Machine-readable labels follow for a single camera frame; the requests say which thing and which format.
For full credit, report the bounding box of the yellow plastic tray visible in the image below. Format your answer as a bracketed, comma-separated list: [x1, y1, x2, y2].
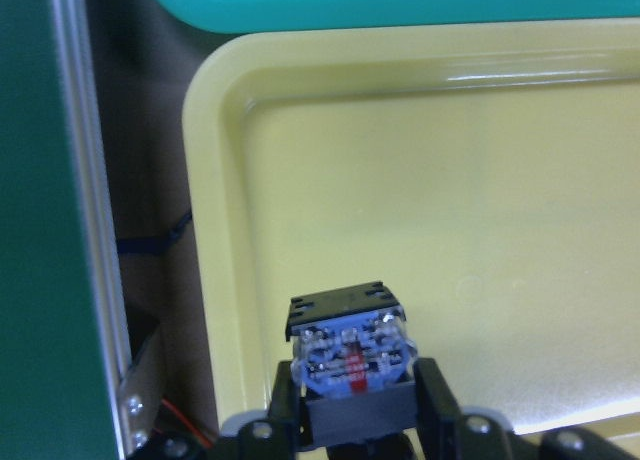
[182, 18, 639, 433]

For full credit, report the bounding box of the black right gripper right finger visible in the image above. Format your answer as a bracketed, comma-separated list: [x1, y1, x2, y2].
[413, 358, 462, 450]

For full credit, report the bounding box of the green plastic tray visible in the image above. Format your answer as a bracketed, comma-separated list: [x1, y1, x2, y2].
[156, 0, 639, 34]

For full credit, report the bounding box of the yellow push button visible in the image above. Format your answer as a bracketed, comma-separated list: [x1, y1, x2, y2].
[285, 281, 417, 447]

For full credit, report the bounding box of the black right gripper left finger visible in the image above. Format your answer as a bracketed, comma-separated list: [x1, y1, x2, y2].
[267, 361, 306, 453]

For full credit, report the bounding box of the green conveyor belt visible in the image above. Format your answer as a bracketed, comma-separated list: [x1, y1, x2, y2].
[1, 0, 149, 459]

